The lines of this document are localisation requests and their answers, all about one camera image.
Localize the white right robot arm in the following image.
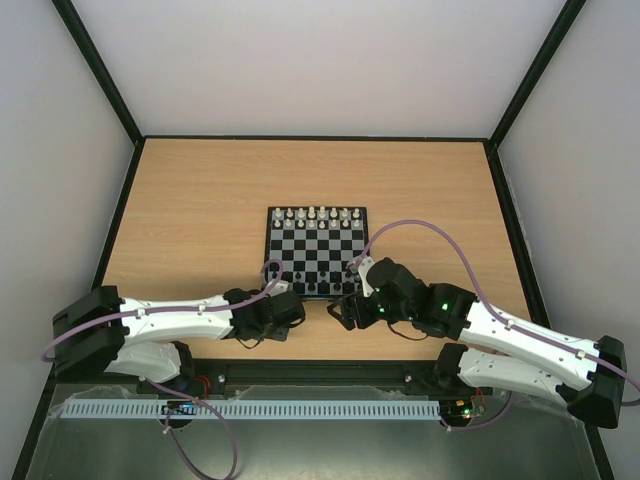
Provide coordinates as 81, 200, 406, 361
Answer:
327, 258, 626, 429

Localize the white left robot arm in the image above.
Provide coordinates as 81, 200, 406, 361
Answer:
42, 281, 305, 383

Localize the black and silver chessboard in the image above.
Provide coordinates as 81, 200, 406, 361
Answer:
265, 205, 369, 301

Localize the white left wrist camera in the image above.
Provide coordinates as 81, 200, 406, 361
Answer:
268, 280, 290, 297

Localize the black aluminium front rail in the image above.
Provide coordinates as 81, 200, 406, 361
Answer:
189, 357, 581, 401

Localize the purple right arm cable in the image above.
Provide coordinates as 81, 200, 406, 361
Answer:
347, 219, 640, 434

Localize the light blue cable duct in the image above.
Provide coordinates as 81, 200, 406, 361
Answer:
60, 399, 441, 421

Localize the black frame post rear right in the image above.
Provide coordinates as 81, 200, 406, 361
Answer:
489, 0, 587, 149

